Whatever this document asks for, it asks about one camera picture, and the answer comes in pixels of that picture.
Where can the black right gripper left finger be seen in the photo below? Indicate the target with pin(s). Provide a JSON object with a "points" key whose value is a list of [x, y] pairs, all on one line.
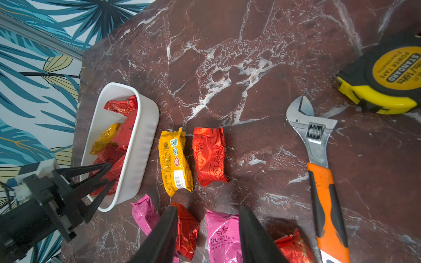
{"points": [[159, 247]]}

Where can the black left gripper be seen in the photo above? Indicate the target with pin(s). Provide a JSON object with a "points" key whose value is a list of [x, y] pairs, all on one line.
{"points": [[61, 198]]}

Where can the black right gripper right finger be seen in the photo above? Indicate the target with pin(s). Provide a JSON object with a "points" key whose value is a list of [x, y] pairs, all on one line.
{"points": [[256, 244]]}

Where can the pink tea bag packet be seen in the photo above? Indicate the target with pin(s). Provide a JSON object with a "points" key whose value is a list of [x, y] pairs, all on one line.
{"points": [[223, 237]]}

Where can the small red tea bag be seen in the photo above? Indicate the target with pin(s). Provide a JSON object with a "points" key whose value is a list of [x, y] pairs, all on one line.
{"points": [[188, 228]]}

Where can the white plastic storage box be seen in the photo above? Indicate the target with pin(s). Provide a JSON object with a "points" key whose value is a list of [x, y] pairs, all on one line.
{"points": [[140, 144]]}

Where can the yellow orange tea bag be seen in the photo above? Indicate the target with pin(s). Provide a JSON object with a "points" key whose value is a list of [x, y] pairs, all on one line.
{"points": [[175, 170]]}

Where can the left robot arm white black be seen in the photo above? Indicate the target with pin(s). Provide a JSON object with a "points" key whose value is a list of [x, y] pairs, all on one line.
{"points": [[24, 226]]}

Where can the red tea bags in box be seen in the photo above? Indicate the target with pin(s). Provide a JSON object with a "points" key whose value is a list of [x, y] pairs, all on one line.
{"points": [[115, 151]]}

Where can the yellow black tape measure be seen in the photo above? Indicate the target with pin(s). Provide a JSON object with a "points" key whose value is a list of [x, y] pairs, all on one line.
{"points": [[387, 79]]}

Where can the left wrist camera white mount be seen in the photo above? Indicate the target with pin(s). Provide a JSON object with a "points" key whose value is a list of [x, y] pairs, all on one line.
{"points": [[23, 185]]}

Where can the adjustable wrench orange handle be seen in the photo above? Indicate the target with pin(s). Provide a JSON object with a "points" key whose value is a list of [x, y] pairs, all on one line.
{"points": [[329, 223]]}

